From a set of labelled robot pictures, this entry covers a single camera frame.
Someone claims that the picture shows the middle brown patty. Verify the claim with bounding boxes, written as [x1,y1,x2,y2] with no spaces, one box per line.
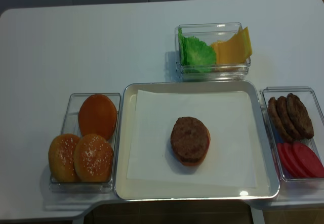
[276,96,302,140]

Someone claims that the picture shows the right brown patty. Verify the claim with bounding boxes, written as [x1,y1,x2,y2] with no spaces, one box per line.
[286,93,314,139]

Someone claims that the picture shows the yellow cheese slice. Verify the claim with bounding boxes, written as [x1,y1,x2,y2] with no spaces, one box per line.
[229,27,252,55]

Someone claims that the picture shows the clear lettuce cheese container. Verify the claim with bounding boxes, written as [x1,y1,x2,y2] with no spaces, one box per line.
[175,22,251,81]

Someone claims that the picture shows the white metal serving tray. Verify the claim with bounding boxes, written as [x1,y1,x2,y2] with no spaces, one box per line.
[114,80,280,201]

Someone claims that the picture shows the clear bun container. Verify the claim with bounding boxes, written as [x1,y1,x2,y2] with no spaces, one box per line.
[50,93,121,193]

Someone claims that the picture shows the orange bottom bun in container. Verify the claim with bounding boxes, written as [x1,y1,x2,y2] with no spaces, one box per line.
[78,94,117,140]

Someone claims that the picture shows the sesame bun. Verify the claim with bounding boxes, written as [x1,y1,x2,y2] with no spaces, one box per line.
[48,133,80,183]
[73,133,114,183]

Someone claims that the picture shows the green lettuce leaf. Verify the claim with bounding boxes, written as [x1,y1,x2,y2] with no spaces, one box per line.
[178,28,217,73]

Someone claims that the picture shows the brown burger patty on bun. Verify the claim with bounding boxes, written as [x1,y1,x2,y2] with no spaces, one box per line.
[170,116,208,162]

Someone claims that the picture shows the orange bottom bun under patty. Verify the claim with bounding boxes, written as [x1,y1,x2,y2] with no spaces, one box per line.
[174,129,211,167]

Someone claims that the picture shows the red tomato slice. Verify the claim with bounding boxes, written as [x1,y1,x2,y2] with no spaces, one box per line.
[292,142,323,178]
[277,143,298,177]
[283,143,309,178]

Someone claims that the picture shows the middle red tomato slice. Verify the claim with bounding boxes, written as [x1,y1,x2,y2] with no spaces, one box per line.
[283,143,309,178]

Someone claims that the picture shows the left red tomato slice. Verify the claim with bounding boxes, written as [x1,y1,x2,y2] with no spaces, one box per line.
[277,143,298,177]

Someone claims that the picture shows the white paper sheet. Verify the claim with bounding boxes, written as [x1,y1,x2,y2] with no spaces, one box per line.
[127,90,259,188]

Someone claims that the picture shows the clear patty tomato container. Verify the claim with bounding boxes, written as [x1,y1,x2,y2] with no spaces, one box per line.
[260,86,323,185]

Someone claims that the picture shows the lower yellow cheese slices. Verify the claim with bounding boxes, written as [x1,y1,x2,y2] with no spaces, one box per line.
[210,40,251,65]

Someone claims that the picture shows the left sesame top bun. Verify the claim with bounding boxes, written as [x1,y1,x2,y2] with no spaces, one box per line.
[48,133,80,183]

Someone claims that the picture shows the right red tomato slice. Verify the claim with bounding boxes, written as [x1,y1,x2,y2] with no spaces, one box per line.
[292,142,323,178]

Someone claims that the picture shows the left brown patty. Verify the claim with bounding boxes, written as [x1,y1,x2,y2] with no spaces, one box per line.
[268,97,294,143]

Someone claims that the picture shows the right sesame top bun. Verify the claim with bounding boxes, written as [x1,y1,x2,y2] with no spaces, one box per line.
[73,133,114,183]

